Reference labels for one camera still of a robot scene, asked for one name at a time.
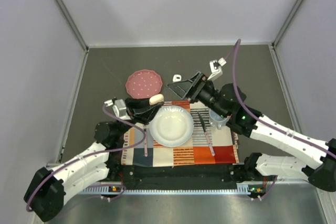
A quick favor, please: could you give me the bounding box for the pink earbud charging case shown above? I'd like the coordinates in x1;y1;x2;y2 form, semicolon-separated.
149;94;164;105

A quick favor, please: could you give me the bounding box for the grey slotted cable duct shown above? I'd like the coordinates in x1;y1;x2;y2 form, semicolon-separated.
79;184;265;195

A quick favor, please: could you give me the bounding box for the aluminium frame rail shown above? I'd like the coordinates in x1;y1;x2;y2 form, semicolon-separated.
54;0;89;52

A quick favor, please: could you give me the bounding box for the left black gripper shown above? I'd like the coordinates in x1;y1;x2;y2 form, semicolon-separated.
115;95;164;138

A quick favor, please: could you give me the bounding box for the pink handled knife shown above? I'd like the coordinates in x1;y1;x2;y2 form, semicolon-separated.
197;112;215;156

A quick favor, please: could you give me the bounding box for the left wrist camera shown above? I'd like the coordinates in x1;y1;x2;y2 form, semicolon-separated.
104;98;131;120

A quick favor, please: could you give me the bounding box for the pink handled fork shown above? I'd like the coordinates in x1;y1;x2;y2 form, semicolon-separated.
143;128;148;157

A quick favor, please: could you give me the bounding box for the white ceramic plate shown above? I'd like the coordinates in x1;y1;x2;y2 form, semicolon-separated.
149;105;194;147

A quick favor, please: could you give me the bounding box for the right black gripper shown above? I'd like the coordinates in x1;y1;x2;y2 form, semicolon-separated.
166;72;228;119

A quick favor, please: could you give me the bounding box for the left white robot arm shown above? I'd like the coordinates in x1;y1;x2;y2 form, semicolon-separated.
24;94;164;222

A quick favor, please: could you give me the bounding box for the light blue mug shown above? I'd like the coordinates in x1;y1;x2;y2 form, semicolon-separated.
209;110;229;130

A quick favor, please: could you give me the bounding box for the pink polka dot plate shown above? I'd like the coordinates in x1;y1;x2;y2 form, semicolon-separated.
125;69;163;99

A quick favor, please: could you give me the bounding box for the orange patterned placemat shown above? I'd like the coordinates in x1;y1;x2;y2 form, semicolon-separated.
121;101;239;167

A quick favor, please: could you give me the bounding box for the white earbud charging case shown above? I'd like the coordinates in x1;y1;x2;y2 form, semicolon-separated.
172;74;182;82

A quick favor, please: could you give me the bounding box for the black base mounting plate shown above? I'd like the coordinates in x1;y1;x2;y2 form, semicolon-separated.
104;163;263;190

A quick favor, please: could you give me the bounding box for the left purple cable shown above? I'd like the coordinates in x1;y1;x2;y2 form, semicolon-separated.
25;104;146;212

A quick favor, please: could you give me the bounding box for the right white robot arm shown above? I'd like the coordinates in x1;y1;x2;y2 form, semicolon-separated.
167;72;335;192

